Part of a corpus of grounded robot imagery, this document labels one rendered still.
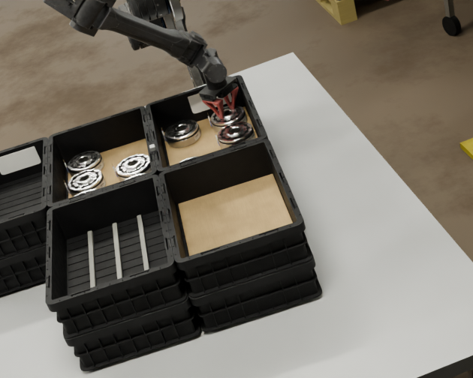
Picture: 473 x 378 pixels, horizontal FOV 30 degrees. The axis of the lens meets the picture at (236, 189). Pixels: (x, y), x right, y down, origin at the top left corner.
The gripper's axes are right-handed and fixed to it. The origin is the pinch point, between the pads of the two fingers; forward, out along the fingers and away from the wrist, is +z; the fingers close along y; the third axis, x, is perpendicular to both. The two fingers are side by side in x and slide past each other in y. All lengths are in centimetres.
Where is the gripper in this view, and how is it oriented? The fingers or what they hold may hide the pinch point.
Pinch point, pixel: (226, 112)
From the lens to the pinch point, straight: 255.1
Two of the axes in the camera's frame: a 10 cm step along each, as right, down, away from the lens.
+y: 6.2, -5.8, 5.3
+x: -7.3, -1.9, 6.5
